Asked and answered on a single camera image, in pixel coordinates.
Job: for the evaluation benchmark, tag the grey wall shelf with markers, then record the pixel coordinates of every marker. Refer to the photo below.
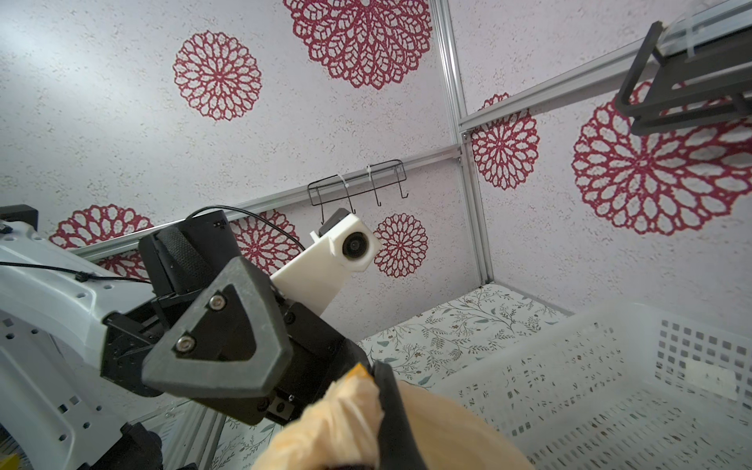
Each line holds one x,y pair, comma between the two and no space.
664,91

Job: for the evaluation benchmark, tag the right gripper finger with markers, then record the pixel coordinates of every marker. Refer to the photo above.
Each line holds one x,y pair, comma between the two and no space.
397,446

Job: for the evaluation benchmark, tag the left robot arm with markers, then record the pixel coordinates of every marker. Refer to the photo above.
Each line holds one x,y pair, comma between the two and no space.
52,299

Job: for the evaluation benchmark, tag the white perforated plastic basket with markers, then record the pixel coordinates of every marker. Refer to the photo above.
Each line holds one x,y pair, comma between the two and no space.
626,386

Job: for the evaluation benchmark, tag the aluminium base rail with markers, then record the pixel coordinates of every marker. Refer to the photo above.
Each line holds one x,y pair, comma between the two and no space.
190,433

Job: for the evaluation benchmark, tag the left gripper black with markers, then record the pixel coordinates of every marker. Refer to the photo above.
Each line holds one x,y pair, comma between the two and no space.
233,345

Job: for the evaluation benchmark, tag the beige plastic bag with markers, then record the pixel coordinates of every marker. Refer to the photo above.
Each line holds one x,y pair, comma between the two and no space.
340,431

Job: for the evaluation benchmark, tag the black wire wall rack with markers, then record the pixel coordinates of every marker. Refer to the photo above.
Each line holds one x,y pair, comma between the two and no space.
344,187

